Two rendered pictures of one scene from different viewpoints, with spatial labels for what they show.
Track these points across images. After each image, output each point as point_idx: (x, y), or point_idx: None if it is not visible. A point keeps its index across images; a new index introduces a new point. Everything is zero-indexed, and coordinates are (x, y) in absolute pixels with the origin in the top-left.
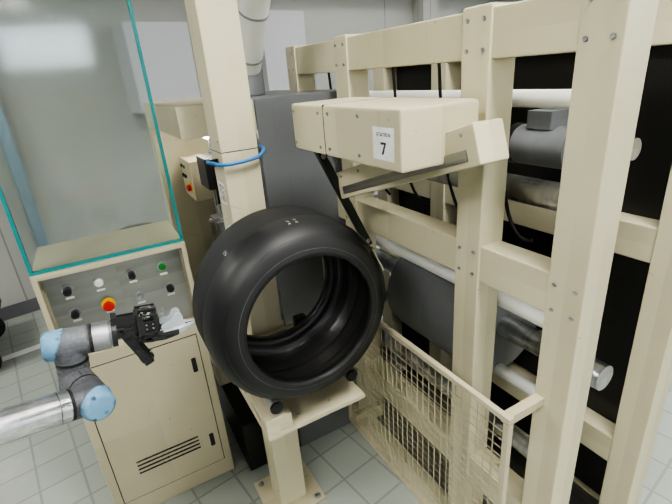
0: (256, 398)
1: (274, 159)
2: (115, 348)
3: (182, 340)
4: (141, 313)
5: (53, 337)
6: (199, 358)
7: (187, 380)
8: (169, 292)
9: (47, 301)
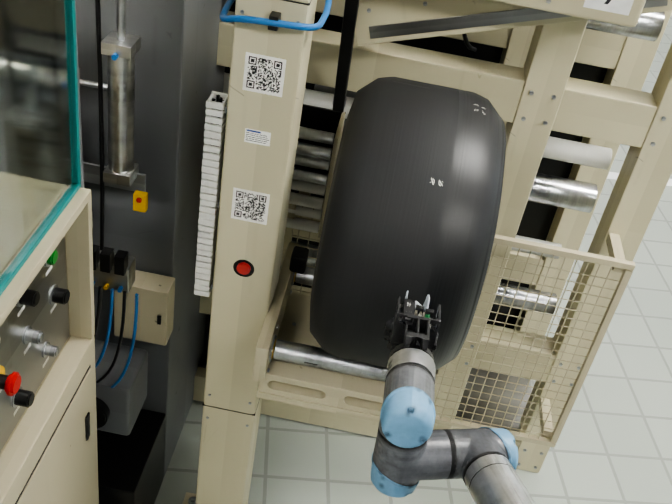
0: (365, 388)
1: None
2: (24, 465)
3: (80, 389)
4: (421, 315)
5: (426, 402)
6: (91, 410)
7: (80, 461)
8: (52, 306)
9: None
